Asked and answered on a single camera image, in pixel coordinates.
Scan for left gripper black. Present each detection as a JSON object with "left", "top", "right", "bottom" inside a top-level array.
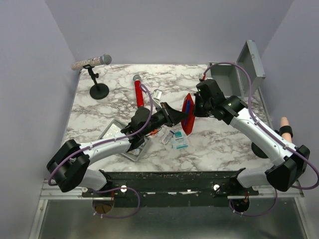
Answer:
[{"left": 142, "top": 102, "right": 188, "bottom": 137}]

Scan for red first aid pouch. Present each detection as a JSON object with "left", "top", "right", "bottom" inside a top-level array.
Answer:
[{"left": 181, "top": 93, "right": 195, "bottom": 135}]

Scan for small sachet packet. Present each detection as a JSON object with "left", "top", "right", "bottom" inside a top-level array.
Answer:
[{"left": 160, "top": 131, "right": 174, "bottom": 145}]

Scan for teal white wipe packet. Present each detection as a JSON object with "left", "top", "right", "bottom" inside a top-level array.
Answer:
[{"left": 171, "top": 131, "right": 188, "bottom": 149}]

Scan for red small scissors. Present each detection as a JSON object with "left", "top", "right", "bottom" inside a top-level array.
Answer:
[{"left": 151, "top": 129, "right": 159, "bottom": 136}]

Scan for grey plastic divided tray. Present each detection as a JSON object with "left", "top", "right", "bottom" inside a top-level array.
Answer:
[{"left": 98, "top": 119, "right": 152, "bottom": 162}]

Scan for white gauze pad bag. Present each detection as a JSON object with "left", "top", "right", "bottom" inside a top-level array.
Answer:
[{"left": 100, "top": 123, "right": 121, "bottom": 139}]

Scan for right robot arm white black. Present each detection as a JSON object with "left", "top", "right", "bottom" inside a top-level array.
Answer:
[{"left": 194, "top": 79, "right": 310, "bottom": 195}]

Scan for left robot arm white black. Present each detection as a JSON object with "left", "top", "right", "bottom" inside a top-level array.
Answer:
[{"left": 46, "top": 102, "right": 187, "bottom": 197}]

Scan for grey metal medicine case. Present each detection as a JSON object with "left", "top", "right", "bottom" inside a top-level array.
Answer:
[{"left": 206, "top": 40, "right": 266, "bottom": 98}]

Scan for red glitter microphone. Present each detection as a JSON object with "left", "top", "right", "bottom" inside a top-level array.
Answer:
[{"left": 133, "top": 75, "right": 144, "bottom": 108}]

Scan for black microphone stand left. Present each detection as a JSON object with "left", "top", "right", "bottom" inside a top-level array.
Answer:
[{"left": 83, "top": 64, "right": 109, "bottom": 100}]

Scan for beige microphone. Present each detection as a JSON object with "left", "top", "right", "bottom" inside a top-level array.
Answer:
[{"left": 279, "top": 117, "right": 293, "bottom": 142}]

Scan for silver glitter microphone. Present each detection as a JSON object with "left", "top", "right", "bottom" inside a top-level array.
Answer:
[{"left": 71, "top": 54, "right": 112, "bottom": 70}]

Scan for black mounting rail base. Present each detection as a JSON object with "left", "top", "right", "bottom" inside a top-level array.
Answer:
[{"left": 51, "top": 169, "right": 260, "bottom": 209}]

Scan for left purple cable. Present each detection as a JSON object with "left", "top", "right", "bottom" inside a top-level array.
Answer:
[{"left": 47, "top": 83, "right": 154, "bottom": 219}]

